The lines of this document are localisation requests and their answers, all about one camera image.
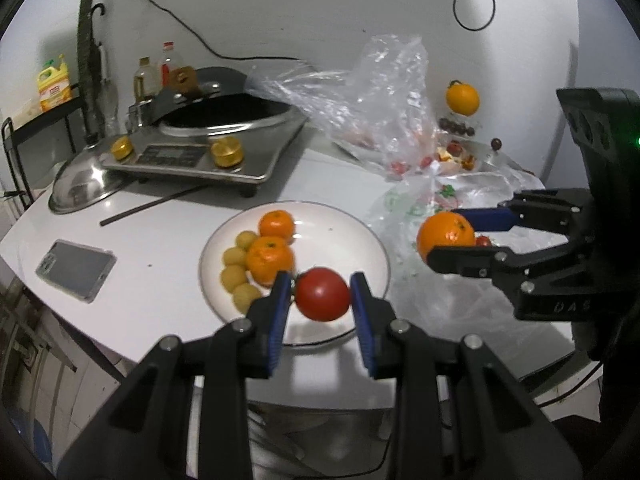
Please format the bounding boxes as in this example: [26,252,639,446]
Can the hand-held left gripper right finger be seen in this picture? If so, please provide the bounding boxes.
[349,271,583,480]

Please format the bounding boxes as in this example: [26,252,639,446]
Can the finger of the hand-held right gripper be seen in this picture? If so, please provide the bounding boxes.
[426,242,592,307]
[457,189,593,237]

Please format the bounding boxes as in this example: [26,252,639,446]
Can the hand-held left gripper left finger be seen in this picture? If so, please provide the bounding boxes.
[60,270,296,480]

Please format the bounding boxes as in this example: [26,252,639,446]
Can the mandarin orange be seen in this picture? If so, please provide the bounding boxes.
[258,210,296,241]
[246,236,296,286]
[416,211,476,264]

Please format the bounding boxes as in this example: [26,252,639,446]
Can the printed white plastic bag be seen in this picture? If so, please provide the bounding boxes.
[367,170,574,362]

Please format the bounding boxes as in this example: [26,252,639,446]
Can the white plate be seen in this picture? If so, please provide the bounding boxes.
[198,200,392,346]

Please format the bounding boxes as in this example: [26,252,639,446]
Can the cluster of dark red fruits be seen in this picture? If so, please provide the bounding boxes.
[439,117,476,137]

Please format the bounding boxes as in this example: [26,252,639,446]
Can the large orange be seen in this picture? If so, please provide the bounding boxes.
[446,79,481,116]

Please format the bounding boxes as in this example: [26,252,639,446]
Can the black stick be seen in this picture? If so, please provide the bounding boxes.
[99,184,211,227]

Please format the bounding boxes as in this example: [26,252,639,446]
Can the clear plastic bag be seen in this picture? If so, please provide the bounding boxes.
[247,34,444,182]

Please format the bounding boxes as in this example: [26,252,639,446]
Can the steel induction cooker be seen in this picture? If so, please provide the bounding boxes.
[102,110,309,197]

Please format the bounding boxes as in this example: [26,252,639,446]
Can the smartphone in clear case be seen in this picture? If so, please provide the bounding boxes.
[35,240,117,304]

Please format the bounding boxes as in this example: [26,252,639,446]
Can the black wok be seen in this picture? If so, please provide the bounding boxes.
[157,92,301,139]

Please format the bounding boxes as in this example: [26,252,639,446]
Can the steel pot lid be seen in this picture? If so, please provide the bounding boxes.
[48,150,126,215]

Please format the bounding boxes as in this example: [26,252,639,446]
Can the steel cup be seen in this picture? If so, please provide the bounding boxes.
[126,102,154,131]

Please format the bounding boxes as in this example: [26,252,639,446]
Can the cooking oil bottle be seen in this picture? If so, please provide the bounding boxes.
[133,57,159,104]

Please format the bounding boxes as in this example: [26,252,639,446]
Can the blue plastic container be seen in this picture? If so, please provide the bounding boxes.
[7,407,53,466]

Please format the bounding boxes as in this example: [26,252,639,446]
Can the red cap bottle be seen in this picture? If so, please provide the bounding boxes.
[158,41,184,87]

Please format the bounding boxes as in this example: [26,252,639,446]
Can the black umbrella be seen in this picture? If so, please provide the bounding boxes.
[90,2,121,142]

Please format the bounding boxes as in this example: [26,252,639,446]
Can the yellow detergent bottle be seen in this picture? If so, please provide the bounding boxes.
[37,54,75,113]

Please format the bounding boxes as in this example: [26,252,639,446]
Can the black metal rack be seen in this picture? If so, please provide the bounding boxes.
[0,95,87,207]

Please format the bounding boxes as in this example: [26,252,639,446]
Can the grey vertical pipe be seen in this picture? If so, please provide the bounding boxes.
[76,0,109,147]

